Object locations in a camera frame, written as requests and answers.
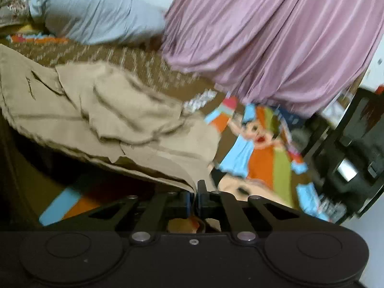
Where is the beige hooded zip jacket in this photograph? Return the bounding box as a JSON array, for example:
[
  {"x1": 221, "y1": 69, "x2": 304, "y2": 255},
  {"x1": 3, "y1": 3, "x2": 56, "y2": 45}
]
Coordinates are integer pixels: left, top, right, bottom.
[{"x1": 0, "y1": 44, "x2": 223, "y2": 194}]

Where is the black mesh office chair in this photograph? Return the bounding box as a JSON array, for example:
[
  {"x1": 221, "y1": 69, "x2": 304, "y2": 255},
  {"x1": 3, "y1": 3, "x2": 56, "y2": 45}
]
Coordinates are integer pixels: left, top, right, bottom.
[{"x1": 300, "y1": 88, "x2": 384, "y2": 220}]

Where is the floral patterned pillow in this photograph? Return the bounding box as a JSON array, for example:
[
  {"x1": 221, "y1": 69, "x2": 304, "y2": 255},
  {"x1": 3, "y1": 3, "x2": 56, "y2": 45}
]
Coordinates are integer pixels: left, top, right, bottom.
[{"x1": 0, "y1": 0, "x2": 34, "y2": 28}]

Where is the pink curtain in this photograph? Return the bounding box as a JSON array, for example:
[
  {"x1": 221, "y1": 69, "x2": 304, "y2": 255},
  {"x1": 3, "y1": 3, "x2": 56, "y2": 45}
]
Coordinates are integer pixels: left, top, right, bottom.
[{"x1": 160, "y1": 0, "x2": 384, "y2": 118}]

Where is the brown cartoon printed bed sheet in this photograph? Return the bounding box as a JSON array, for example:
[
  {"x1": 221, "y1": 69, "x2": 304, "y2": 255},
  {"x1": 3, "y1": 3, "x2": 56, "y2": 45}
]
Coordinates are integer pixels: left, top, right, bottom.
[{"x1": 0, "y1": 21, "x2": 332, "y2": 232}]

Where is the grey rolled duvet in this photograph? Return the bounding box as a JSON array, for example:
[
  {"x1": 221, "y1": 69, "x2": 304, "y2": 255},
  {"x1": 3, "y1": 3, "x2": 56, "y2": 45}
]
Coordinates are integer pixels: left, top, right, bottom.
[{"x1": 29, "y1": 0, "x2": 168, "y2": 48}]

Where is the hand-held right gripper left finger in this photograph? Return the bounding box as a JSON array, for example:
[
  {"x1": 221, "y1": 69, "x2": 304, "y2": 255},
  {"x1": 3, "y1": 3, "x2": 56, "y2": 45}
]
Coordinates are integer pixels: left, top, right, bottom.
[{"x1": 87, "y1": 191, "x2": 196, "y2": 244}]

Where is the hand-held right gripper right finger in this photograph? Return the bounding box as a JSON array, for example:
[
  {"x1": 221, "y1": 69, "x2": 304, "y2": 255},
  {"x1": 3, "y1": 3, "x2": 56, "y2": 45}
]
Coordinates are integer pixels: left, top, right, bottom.
[{"x1": 196, "y1": 180, "x2": 302, "y2": 244}]

